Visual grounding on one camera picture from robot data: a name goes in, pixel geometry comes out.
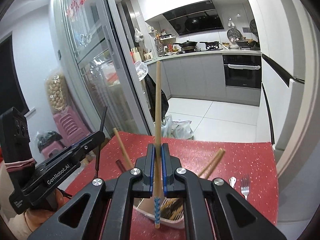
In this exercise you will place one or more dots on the plain steel fork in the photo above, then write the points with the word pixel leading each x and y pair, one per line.
pixel 245 187

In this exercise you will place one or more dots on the blue patterned wooden chopstick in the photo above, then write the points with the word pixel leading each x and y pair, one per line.
pixel 158 105

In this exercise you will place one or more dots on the beige cutlery holder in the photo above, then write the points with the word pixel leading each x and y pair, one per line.
pixel 147 215

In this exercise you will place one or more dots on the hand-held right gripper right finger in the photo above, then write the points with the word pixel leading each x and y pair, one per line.
pixel 165 170

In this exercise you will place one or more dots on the dark hanging bag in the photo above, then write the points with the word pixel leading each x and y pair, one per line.
pixel 156 100

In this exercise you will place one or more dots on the black range hood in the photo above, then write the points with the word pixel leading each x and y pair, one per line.
pixel 195 18

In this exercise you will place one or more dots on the glass sliding door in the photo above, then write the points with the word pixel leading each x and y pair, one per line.
pixel 100 67

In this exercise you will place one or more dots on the small white hanging bag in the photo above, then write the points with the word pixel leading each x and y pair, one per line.
pixel 139 36

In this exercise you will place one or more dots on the black built-in oven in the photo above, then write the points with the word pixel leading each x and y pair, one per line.
pixel 242 72

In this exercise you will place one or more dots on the round mesh strainer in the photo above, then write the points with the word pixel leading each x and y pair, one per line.
pixel 233 34
pixel 253 26

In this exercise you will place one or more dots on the single pink plastic stool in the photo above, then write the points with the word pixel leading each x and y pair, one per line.
pixel 52 151

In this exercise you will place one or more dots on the black wok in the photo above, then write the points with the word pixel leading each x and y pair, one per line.
pixel 188 44

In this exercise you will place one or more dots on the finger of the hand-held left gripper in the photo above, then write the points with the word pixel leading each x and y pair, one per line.
pixel 90 141

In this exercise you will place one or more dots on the wok with food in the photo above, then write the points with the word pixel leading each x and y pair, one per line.
pixel 247 43

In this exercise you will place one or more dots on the black plastic bag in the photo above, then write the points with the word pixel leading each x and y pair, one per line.
pixel 48 137

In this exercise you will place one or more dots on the grey kitchen cabinet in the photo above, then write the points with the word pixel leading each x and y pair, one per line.
pixel 195 77

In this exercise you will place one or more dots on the row of condiment bottles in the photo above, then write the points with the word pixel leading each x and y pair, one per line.
pixel 167 48

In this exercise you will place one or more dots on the clear plastic bag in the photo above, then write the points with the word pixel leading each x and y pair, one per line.
pixel 141 70

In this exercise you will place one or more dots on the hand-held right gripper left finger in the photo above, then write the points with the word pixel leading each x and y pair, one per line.
pixel 150 170

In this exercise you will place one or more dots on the person's left hand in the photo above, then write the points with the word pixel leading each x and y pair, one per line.
pixel 37 217

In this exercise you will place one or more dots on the black frying pan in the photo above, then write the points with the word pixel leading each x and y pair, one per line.
pixel 211 43

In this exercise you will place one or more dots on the white plastic bag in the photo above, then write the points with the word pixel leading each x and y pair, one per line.
pixel 178 130

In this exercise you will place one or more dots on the clear bag of round nuts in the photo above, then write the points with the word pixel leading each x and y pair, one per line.
pixel 57 92

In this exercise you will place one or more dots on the dark brown spoon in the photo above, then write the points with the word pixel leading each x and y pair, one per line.
pixel 102 122

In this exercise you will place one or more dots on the white refrigerator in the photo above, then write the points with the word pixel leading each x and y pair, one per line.
pixel 280 92

